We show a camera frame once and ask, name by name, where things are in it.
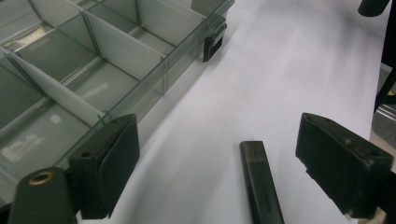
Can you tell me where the metal floor rail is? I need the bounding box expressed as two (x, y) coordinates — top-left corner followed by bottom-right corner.
(375, 104), (396, 123)

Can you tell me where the clear grey compartment storage box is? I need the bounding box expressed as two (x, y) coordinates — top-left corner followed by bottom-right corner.
(0, 0), (236, 213)

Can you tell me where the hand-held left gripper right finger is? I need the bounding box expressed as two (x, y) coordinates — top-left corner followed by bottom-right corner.
(294, 112), (395, 220)

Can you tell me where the dark slanted bar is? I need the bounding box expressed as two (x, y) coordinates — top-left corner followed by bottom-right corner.
(373, 66), (396, 113)

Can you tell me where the small black rectangular bar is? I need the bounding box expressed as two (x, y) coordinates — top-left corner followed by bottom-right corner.
(239, 140), (286, 224)

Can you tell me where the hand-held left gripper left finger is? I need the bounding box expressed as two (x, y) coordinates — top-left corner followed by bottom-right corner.
(68, 113), (141, 220)

